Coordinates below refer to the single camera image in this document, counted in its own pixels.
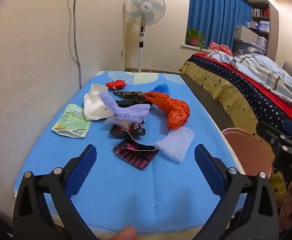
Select wooden bookshelf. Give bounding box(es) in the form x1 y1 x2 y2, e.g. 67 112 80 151
246 2 279 63

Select green snack packet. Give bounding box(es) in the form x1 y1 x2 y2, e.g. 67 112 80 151
51 104 92 138

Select potted green plant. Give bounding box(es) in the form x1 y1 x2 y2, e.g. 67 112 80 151
186 28 206 49

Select bed with starry blanket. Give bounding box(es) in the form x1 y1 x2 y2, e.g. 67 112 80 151
179 54 292 205

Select pink clothes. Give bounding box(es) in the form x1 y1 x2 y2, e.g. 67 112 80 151
208 41 234 57

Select clear plastic storage box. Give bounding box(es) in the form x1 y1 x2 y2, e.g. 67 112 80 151
233 41 266 55

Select white standing fan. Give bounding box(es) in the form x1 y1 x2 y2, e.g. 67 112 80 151
123 0 166 73

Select beige box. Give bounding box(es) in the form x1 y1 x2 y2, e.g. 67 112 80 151
234 25 259 44

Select plaid light blue duvet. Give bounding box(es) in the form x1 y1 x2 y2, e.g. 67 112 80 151
206 52 292 113

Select red blanket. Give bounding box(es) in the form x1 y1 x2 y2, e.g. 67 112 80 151
203 55 292 130

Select person's left hand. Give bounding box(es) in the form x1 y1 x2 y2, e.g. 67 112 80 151
110 226 138 240

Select white foam net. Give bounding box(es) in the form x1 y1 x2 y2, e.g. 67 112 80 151
156 126 195 163

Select black gold patterned cloth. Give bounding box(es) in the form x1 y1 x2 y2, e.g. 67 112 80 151
113 90 149 103

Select white window sill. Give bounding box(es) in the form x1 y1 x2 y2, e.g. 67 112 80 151
181 44 209 50

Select black pink wrapper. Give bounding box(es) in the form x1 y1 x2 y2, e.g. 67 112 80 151
113 139 160 171

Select white paper bag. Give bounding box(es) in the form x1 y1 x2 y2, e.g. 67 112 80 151
83 84 115 121

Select pink plastic bin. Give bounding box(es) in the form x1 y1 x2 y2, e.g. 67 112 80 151
222 127 272 178

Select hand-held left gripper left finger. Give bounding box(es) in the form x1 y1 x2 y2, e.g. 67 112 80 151
12 144 99 240

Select blue plastic bag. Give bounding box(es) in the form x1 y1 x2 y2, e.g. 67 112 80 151
150 82 171 95

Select orange plastic bag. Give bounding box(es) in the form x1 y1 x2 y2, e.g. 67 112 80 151
144 92 191 130

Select purple rubber glove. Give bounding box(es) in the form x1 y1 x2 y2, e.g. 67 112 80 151
99 91 151 120

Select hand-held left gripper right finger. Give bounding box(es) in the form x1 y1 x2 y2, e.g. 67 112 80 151
193 144 279 240

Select stack of white packets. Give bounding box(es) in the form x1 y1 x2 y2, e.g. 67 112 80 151
246 21 270 32

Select grey wall cable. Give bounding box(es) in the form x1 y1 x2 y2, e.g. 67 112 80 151
70 0 83 90

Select person's right hand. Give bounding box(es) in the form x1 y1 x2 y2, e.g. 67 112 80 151
278 180 292 233

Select blue curtain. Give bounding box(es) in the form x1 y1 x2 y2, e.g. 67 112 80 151
187 0 252 49

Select black red snack packet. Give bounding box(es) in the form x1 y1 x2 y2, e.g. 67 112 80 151
110 120 146 138

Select red wrapper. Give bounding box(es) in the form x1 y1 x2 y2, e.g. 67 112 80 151
105 79 127 90

